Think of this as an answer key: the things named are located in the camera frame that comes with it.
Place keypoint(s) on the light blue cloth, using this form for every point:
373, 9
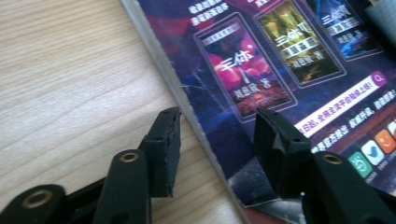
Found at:
384, 17

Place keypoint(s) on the glossy magazine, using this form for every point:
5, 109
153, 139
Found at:
249, 62

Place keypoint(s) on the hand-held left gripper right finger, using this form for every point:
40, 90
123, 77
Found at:
280, 155

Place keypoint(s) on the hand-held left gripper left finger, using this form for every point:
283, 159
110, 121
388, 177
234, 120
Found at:
163, 152

